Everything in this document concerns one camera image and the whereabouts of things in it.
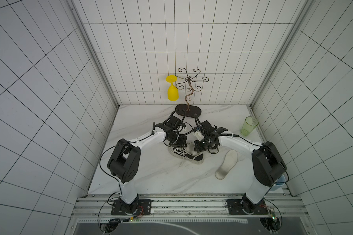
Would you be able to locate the black white sneaker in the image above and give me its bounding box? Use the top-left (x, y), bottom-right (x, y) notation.
top-left (168, 146), bottom-right (204, 164)

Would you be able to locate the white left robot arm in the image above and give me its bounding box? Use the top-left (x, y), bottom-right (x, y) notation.
top-left (107, 115), bottom-right (187, 206)

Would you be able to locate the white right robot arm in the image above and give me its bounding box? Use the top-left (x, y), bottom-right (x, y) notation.
top-left (194, 117), bottom-right (286, 213)

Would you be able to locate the white insole right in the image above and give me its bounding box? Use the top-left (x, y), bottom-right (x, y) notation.
top-left (215, 150), bottom-right (238, 180)

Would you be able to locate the yellow plastic wine glass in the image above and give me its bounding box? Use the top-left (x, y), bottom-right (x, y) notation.
top-left (166, 75), bottom-right (179, 101)

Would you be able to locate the green plastic cup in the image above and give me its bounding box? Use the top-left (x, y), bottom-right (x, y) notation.
top-left (241, 117), bottom-right (259, 136)

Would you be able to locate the light blue mug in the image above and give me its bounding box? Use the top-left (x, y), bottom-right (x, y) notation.
top-left (271, 175), bottom-right (286, 192)

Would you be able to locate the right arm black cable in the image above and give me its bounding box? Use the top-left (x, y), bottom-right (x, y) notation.
top-left (193, 114), bottom-right (289, 183)

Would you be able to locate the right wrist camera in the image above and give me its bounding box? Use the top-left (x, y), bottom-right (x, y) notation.
top-left (194, 130), bottom-right (204, 141)

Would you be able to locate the copper wire glass rack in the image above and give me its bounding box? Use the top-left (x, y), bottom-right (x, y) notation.
top-left (175, 67), bottom-right (209, 118)

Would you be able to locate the aluminium mounting rail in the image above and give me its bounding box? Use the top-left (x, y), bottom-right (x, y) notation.
top-left (72, 193), bottom-right (308, 223)

